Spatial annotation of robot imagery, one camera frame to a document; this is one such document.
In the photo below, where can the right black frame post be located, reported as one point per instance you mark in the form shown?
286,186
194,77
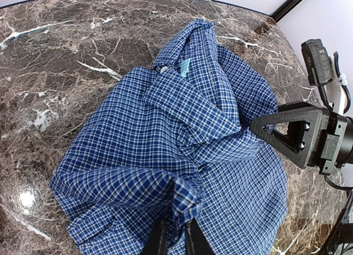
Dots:
284,9

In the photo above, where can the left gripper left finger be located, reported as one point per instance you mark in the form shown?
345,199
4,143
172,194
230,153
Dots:
157,241

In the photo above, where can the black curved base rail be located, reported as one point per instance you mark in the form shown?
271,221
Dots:
340,238

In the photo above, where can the blue checked long sleeve shirt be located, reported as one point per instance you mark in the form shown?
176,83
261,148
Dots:
173,142

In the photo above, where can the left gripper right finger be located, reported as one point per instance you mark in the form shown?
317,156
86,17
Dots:
195,241

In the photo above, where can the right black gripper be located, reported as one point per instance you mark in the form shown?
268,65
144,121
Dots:
308,135

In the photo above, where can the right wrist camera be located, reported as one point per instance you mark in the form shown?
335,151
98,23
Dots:
317,62

